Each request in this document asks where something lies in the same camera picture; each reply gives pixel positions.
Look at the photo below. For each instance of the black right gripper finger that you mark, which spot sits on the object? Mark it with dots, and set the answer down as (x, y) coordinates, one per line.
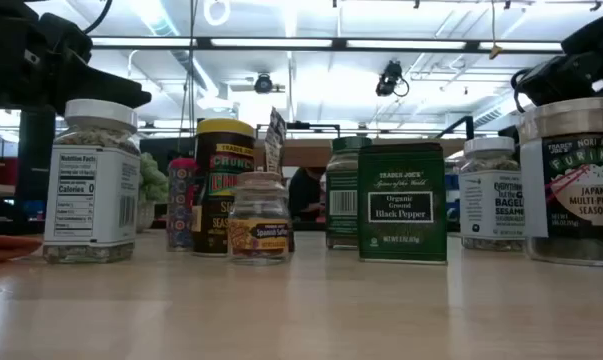
(561, 77)

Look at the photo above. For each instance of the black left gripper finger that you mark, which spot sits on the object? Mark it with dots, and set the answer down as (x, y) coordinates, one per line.
(111, 87)

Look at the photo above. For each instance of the white-lid jar with nutrition label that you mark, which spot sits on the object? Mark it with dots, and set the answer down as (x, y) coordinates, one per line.
(91, 200)

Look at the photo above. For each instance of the yellow-lid crunchy chili jar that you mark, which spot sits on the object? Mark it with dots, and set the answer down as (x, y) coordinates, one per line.
(221, 150)

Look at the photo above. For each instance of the red-lid patterned spice tin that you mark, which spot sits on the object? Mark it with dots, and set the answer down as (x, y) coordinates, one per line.
(180, 210)

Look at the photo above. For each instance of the everything bagel seasoning jar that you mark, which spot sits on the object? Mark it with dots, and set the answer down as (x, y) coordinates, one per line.
(486, 205)

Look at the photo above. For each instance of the brown taco seasoning pouch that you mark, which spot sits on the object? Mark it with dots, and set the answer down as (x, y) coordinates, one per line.
(275, 145)

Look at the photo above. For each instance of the small glass saffron jar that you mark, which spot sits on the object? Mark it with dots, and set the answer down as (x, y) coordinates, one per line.
(258, 240)

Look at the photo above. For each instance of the green black pepper tin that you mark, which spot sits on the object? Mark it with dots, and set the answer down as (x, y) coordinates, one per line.
(401, 235)

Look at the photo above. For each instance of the green-lid spice jar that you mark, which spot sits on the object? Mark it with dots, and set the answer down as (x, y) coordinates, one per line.
(341, 200)

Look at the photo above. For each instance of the wooden shelf with black legs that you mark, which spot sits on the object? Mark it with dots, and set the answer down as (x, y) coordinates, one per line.
(311, 152)

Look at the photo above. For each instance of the green potted succulent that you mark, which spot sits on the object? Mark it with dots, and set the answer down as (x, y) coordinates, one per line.
(153, 185)

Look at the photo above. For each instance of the round black ceiling fixture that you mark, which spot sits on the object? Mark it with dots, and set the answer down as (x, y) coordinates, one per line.
(263, 84)

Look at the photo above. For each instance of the person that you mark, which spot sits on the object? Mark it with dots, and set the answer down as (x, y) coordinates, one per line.
(303, 195)

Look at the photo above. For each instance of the black overhead frame bar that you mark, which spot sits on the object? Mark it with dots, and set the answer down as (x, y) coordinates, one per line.
(203, 43)

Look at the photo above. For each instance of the black overhead camera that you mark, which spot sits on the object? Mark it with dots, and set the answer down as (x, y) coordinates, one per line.
(388, 80)

